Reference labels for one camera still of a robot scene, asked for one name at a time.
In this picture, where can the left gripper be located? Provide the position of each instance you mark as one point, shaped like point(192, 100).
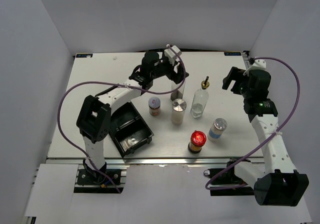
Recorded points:
point(176, 78)

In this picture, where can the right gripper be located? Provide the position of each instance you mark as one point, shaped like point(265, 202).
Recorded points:
point(235, 74)

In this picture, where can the white-lid orange spice jar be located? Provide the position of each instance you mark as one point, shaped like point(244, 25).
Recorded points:
point(154, 105)

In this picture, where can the tall silver-lid white shaker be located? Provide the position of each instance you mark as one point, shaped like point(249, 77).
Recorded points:
point(179, 107)

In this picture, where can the clear glass gold-spout bottle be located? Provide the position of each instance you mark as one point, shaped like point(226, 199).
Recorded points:
point(200, 99)

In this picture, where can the blue-label silver-lid shaker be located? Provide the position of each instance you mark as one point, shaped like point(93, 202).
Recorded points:
point(218, 127)

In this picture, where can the red-lid brown jar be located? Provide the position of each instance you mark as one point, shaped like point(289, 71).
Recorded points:
point(197, 141)

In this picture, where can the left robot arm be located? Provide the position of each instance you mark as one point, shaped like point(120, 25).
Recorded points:
point(111, 112)

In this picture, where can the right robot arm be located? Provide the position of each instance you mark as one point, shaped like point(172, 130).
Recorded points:
point(280, 184)

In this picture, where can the black organizer tray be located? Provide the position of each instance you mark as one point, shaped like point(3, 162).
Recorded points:
point(128, 130)

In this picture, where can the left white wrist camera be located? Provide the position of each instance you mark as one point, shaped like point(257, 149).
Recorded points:
point(173, 53)

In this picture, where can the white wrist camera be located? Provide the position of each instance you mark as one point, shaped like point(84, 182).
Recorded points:
point(173, 53)
point(254, 64)

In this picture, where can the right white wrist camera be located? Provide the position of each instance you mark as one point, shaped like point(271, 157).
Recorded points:
point(254, 64)

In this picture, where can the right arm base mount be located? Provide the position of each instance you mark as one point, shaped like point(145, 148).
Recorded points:
point(238, 178)

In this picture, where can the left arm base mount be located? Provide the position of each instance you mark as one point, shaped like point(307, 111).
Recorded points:
point(86, 183)

